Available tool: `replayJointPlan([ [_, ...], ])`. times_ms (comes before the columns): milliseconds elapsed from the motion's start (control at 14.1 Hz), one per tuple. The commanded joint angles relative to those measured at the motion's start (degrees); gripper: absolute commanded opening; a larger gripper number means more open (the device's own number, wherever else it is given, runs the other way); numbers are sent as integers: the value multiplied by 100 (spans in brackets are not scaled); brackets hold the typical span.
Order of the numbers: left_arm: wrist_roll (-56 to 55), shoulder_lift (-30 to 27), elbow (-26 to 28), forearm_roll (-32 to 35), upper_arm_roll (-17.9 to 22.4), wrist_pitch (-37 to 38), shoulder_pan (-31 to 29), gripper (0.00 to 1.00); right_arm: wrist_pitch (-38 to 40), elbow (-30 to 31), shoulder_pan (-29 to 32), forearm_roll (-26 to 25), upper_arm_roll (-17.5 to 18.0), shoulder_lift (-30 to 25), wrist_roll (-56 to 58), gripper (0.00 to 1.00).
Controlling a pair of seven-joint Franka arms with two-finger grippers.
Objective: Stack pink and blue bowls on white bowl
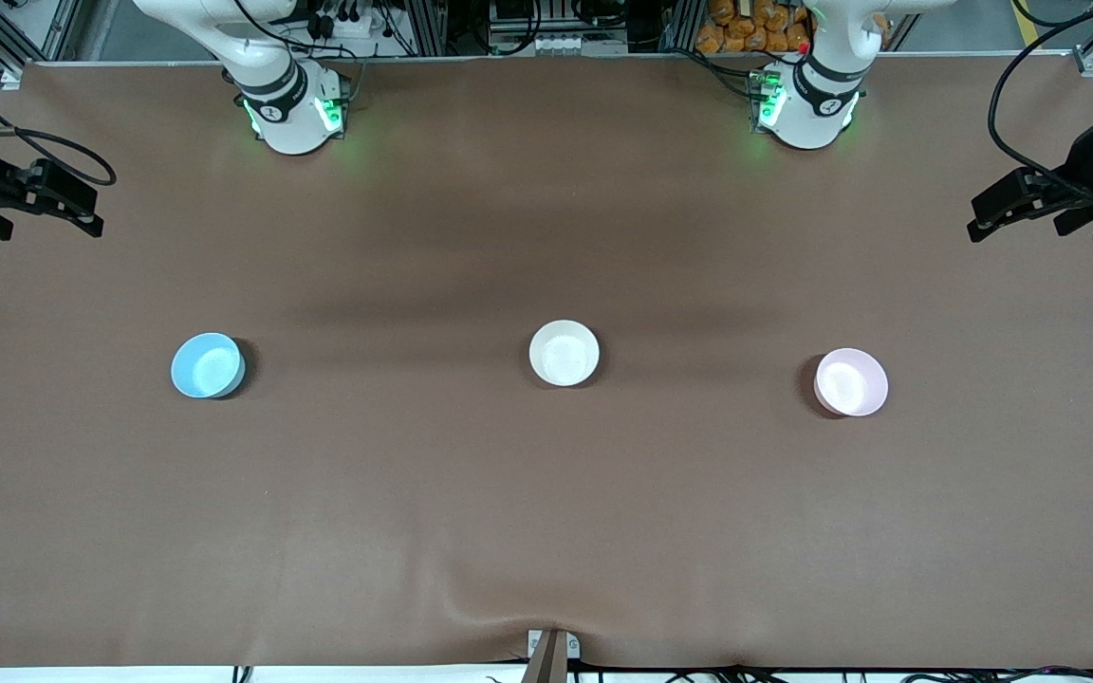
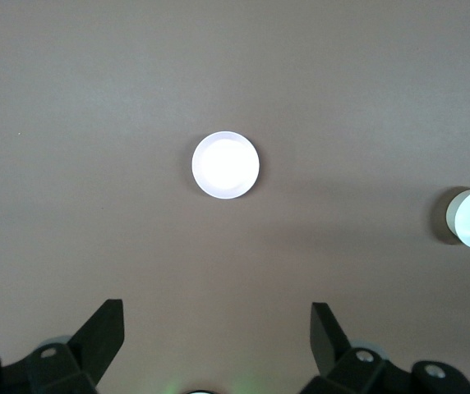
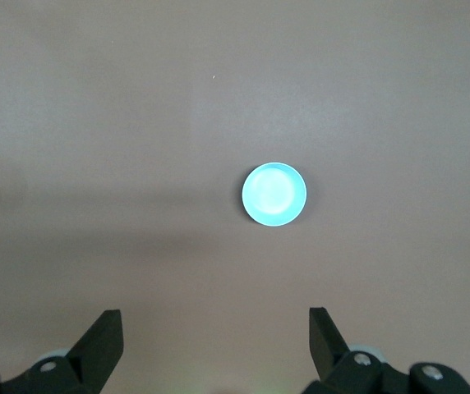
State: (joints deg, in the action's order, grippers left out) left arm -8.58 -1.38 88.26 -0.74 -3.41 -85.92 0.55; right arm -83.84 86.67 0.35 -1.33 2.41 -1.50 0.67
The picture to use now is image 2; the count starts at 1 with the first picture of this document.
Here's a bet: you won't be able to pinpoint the brown table cover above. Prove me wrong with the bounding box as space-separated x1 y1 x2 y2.
0 0 470 394

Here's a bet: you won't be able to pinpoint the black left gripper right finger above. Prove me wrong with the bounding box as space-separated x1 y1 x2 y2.
300 302 470 394

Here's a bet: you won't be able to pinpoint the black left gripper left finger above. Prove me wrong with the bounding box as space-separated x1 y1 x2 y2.
0 299 127 394

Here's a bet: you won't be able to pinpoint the pink bowl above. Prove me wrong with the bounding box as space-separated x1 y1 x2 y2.
191 131 261 201

